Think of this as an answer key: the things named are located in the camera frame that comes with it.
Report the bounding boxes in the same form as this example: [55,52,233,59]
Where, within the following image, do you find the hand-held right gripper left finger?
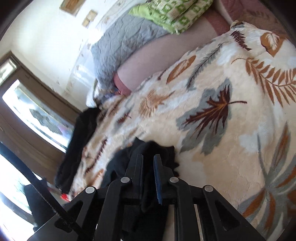
[28,154,144,241]

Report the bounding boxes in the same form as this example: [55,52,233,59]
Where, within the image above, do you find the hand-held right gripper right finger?
[154,155,266,241]

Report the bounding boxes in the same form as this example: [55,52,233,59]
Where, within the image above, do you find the black pants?
[102,138,181,232]

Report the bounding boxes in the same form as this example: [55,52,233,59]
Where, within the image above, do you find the dark cloth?
[55,108,99,195]

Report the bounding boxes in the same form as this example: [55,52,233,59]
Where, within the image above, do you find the white cloth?
[86,79,102,108]

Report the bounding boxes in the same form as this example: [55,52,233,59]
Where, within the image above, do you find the wooden stained glass door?
[0,51,82,232]

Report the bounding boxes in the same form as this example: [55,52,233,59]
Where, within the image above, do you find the leaf print fleece blanket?
[69,21,296,234]

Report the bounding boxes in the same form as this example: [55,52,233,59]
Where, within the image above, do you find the grey quilted blanket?
[90,11,173,93]

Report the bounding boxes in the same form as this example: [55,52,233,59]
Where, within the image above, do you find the green patterned quilt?
[128,0,213,35]

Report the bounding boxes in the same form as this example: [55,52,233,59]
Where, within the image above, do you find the black braided cable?
[0,142,90,241]

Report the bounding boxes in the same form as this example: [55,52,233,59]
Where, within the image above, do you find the small wall frame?
[59,0,79,10]

